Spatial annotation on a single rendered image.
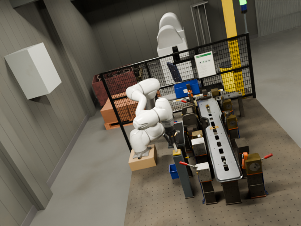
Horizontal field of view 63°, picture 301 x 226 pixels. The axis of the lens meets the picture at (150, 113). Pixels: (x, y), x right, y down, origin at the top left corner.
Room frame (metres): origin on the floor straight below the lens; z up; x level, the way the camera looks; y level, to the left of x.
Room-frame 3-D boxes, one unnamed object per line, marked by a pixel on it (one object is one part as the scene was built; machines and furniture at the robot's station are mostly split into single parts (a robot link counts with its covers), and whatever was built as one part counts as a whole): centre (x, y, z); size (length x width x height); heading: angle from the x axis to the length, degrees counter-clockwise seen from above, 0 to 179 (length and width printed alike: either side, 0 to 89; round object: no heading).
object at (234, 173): (1.97, -0.53, 1.00); 1.38 x 0.22 x 0.02; 168
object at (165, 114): (1.57, -0.09, 1.54); 0.13 x 0.11 x 0.16; 111
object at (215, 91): (2.68, -0.81, 0.88); 0.08 x 0.08 x 0.36; 78
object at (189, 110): (2.13, -0.35, 0.95); 0.18 x 0.13 x 0.49; 168
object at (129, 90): (2.11, 0.09, 1.54); 0.18 x 0.14 x 0.13; 21
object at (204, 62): (2.96, -0.84, 1.30); 0.23 x 0.02 x 0.31; 78
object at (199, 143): (1.70, -0.28, 0.90); 0.13 x 0.08 x 0.41; 78
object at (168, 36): (6.39, -1.05, 0.73); 0.77 x 0.66 x 1.45; 82
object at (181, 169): (1.58, -0.10, 0.92); 0.08 x 0.08 x 0.44; 78
